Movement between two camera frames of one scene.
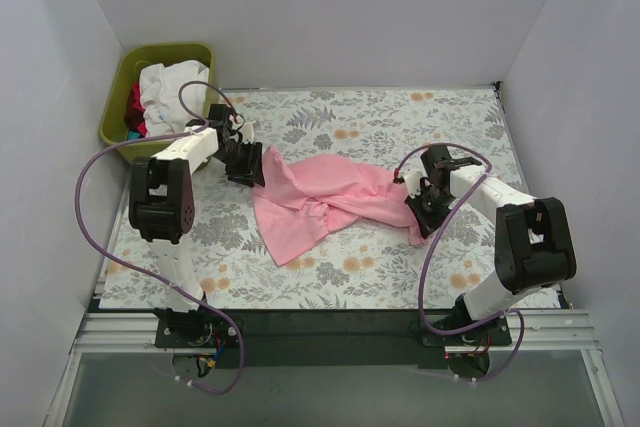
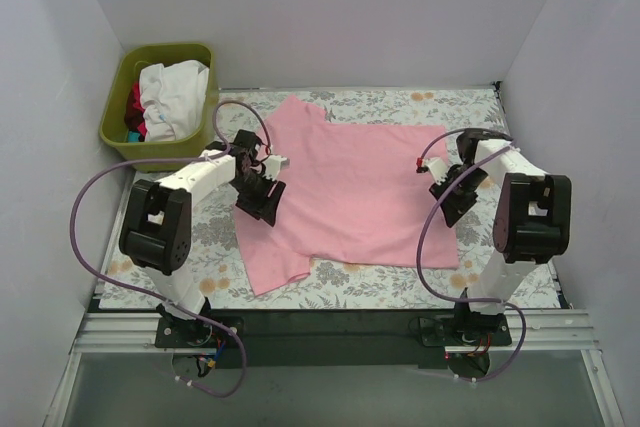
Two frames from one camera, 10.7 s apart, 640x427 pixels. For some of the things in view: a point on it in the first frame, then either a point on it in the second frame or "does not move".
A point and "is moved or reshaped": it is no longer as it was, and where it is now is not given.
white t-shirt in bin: x=163 y=110 does not move
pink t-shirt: x=301 y=204 is moved or reshaped
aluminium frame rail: x=119 y=332 does not move
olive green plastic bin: x=113 y=125 does not move
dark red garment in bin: x=134 y=112 does not move
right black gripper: x=426 y=208 to x=454 y=191
